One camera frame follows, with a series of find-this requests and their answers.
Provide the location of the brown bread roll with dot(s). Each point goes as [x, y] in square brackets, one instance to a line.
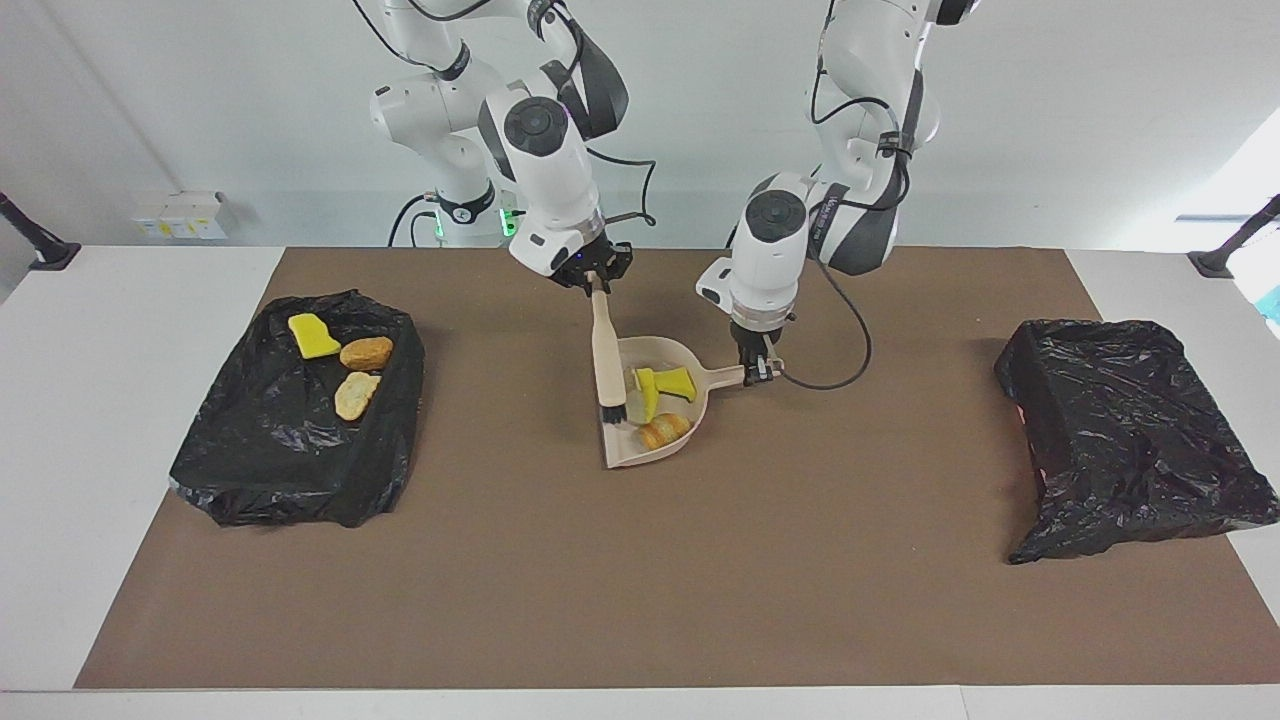
[366, 353]

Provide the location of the brown table mat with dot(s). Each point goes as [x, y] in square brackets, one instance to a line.
[600, 600]

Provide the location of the beige brush black bristles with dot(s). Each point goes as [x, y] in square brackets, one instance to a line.
[606, 350]

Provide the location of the black trash bag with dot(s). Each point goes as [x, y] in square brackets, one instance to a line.
[1130, 440]
[280, 460]

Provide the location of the right black trash bag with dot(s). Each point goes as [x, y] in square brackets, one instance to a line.
[280, 460]

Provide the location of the croissant shaped bread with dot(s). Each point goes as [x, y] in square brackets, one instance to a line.
[356, 396]

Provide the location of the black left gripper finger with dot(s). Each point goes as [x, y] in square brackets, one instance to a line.
[772, 362]
[751, 366]

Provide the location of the white wall socket box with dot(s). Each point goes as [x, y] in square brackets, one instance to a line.
[180, 215]

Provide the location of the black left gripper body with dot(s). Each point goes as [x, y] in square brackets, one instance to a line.
[760, 335]

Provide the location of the teal object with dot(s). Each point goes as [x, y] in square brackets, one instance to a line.
[1270, 303]

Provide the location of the yellow notched sponge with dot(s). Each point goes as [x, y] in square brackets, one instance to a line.
[678, 383]

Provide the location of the pale crusty bread piece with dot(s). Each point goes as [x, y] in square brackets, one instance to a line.
[665, 431]

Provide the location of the left black trash bag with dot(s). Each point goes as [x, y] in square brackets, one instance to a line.
[1130, 440]

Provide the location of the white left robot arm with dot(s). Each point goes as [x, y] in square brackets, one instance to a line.
[770, 250]

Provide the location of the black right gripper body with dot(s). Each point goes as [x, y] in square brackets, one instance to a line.
[590, 262]

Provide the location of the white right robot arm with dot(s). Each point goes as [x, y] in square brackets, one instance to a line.
[545, 150]

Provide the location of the beige plastic dustpan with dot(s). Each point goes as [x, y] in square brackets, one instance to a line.
[625, 450]

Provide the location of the black clamp stand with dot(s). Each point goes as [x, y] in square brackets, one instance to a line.
[45, 250]
[1220, 260]

